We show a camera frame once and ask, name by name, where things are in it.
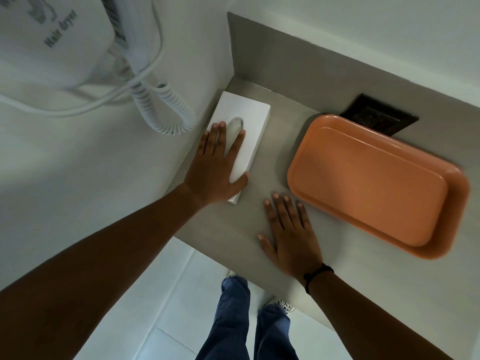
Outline white tissue box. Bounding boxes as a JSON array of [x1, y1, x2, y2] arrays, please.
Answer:
[[205, 91, 271, 205]]

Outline white hair dryer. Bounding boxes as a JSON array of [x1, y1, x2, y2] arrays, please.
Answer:
[[100, 0, 166, 73]]

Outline white right shoe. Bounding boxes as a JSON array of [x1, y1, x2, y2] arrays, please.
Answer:
[[271, 297, 298, 315]]

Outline person's right forearm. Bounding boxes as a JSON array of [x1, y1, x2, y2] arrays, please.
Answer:
[[305, 269, 457, 360]]

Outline person's left forearm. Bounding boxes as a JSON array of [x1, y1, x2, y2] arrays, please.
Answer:
[[0, 183, 205, 360]]

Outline white straight cable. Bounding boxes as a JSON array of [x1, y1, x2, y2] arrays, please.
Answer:
[[0, 18, 168, 119]]

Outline white fabric hair dryer bag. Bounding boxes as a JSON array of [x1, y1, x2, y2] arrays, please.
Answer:
[[0, 0, 115, 90]]

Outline black wristband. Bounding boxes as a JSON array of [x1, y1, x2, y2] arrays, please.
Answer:
[[303, 263, 335, 295]]

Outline person's right hand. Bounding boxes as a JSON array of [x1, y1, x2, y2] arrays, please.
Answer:
[[257, 192, 325, 287]]

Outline blue jeans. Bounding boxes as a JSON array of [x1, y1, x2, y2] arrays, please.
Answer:
[[195, 277, 292, 360]]

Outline orange plastic tray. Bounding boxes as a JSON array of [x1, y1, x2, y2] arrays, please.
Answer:
[[287, 114, 471, 260]]

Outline person's left hand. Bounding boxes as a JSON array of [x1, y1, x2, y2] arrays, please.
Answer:
[[181, 121, 250, 209]]

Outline black wall outlet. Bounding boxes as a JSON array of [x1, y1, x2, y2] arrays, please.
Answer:
[[339, 93, 419, 138]]

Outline white coiled cord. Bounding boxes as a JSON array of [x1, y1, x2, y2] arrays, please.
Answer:
[[129, 80, 198, 136]]

